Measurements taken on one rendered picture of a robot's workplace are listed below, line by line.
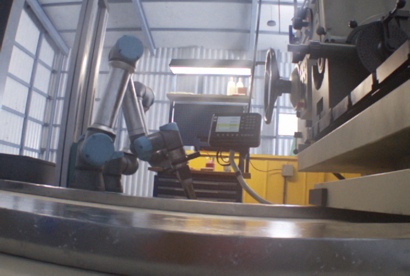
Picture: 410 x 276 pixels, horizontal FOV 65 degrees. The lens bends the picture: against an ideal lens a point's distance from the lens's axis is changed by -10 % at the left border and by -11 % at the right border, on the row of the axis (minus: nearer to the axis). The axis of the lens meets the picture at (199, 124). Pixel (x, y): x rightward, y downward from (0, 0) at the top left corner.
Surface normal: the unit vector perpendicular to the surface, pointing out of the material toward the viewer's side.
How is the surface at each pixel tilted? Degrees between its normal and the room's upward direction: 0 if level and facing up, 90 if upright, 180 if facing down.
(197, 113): 90
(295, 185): 90
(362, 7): 90
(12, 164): 90
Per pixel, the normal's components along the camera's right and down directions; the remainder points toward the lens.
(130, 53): 0.48, -0.26
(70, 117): 0.06, -0.18
